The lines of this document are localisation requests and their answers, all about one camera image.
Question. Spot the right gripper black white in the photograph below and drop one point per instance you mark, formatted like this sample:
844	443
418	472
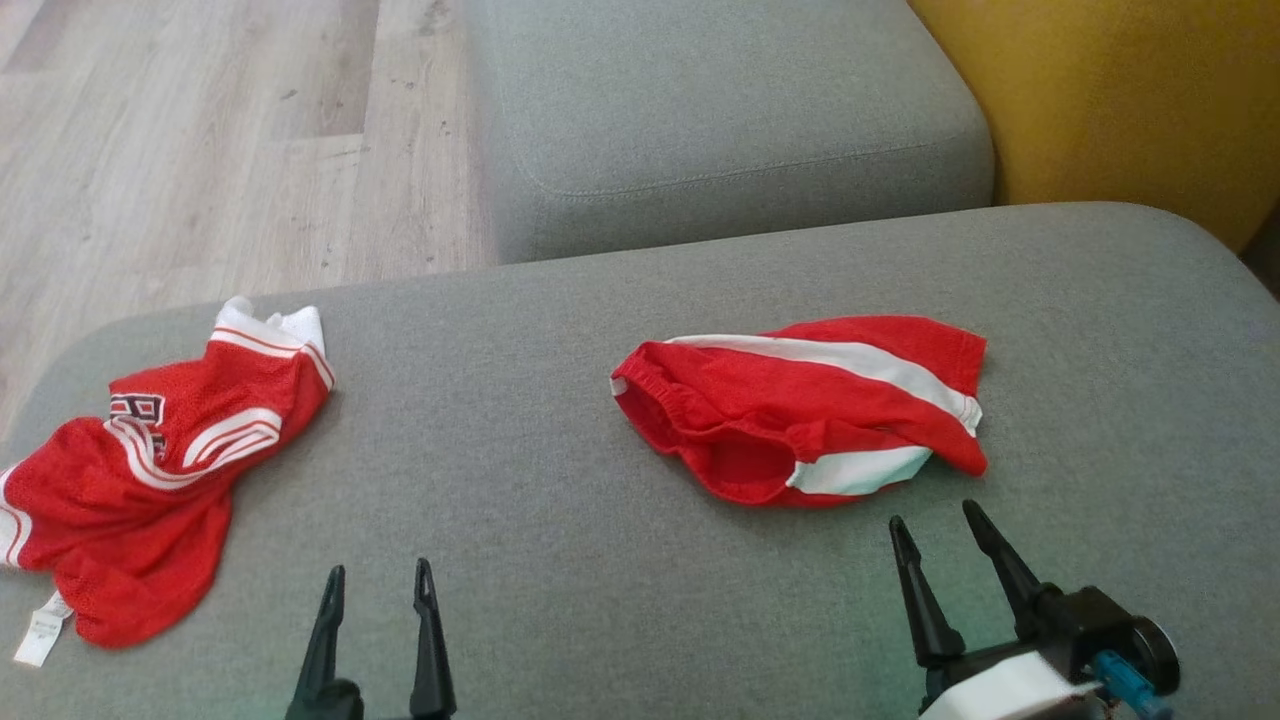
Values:
1010	690

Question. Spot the wide yellow sofa backrest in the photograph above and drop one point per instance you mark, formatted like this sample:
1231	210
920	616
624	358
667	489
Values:
1120	100

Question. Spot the red mesh basketball jersey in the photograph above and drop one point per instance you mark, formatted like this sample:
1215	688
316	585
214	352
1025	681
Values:
130	500

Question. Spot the red shorts with white stripe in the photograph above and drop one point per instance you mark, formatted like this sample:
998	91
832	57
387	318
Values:
740	410

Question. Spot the medium grey sofa seat cushion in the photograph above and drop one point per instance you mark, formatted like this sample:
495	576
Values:
720	120

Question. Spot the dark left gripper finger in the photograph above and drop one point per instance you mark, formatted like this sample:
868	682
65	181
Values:
431	650
322	640

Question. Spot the large grey sofa seat cushion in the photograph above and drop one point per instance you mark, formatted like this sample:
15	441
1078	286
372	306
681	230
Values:
600	400

